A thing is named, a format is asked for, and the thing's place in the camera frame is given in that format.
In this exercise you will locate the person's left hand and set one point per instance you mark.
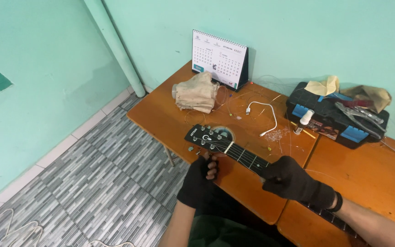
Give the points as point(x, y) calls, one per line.
point(195, 187)

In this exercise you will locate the person's right hand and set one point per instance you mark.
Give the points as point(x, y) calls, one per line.
point(295, 181)

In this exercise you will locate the person's right fingers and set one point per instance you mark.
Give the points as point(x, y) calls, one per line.
point(269, 176)

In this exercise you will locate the person's left fingers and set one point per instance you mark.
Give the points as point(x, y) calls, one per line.
point(212, 167)

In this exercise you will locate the black guitar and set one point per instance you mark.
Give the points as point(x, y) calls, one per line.
point(238, 154)

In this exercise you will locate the roll of tape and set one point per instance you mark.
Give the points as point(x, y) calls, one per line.
point(225, 131)

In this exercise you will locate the pile of clear plastic bits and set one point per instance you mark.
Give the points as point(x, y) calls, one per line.
point(277, 134)

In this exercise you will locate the metal table leg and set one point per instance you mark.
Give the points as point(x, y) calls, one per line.
point(169, 156)

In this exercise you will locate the yellow stick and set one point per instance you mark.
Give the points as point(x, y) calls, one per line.
point(309, 133)

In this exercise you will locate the person's dark green clothing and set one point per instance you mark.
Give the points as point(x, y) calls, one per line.
point(231, 230)

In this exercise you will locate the small white-capped bottle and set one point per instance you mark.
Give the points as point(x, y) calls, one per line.
point(303, 120)

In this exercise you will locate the orange wooden table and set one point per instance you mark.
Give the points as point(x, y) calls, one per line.
point(170, 116)
point(365, 171)

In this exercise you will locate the brown printed packet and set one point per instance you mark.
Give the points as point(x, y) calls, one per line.
point(323, 129)

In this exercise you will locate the black wristband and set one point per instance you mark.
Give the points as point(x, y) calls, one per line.
point(338, 203)

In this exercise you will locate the beige cloth over jar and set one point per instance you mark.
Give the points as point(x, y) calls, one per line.
point(197, 92)

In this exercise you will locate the black toolbox with blue latches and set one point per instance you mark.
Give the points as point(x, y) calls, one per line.
point(324, 113)

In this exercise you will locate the pale yellow cloth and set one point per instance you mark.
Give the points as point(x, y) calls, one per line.
point(324, 86)

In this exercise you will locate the grey metal pliers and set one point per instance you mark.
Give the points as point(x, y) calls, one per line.
point(358, 116)

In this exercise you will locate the white desk calendar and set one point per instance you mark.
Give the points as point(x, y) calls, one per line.
point(218, 58)

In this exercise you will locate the brown cloth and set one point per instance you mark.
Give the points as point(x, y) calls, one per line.
point(372, 94)

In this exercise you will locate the green wall pipe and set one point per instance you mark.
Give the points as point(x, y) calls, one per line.
point(115, 44)

